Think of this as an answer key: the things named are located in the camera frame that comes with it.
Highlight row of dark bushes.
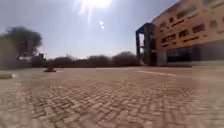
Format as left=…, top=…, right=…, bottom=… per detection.
left=31, top=51, right=141, bottom=69

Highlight brown brick paved ground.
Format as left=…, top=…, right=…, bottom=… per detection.
left=0, top=65, right=224, bottom=128

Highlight low dark object on pavement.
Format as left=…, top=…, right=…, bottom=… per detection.
left=43, top=65, right=58, bottom=73

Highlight orange building with dark windows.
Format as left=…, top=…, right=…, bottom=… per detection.
left=135, top=0, right=224, bottom=67

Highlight large dark tree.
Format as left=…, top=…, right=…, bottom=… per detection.
left=0, top=26, right=44, bottom=70

